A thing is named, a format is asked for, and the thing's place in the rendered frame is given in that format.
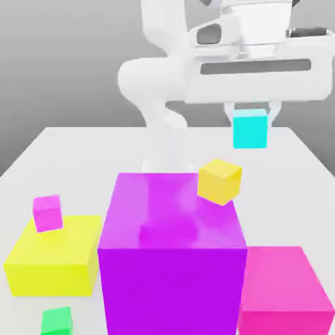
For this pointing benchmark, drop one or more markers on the small magenta cube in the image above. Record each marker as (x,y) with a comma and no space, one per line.
(48,213)

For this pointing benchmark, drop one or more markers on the small cyan cube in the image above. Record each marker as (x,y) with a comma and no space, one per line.
(250,130)

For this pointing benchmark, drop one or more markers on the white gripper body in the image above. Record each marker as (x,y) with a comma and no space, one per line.
(261,86)

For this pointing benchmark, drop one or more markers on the small yellow cube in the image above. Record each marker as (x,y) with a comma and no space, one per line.
(218,183)

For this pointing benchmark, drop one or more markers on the large yellow box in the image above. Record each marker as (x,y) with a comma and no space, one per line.
(52,256)

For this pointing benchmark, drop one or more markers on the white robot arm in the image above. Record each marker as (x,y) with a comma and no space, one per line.
(157,78)

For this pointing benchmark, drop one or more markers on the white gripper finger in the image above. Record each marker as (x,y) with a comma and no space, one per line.
(273,111)
(228,111)

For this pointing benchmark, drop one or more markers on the large pink box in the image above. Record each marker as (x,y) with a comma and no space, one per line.
(282,288)

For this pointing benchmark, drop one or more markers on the small green cube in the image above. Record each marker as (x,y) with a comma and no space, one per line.
(56,322)

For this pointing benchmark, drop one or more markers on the large purple box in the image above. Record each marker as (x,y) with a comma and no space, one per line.
(172,274)

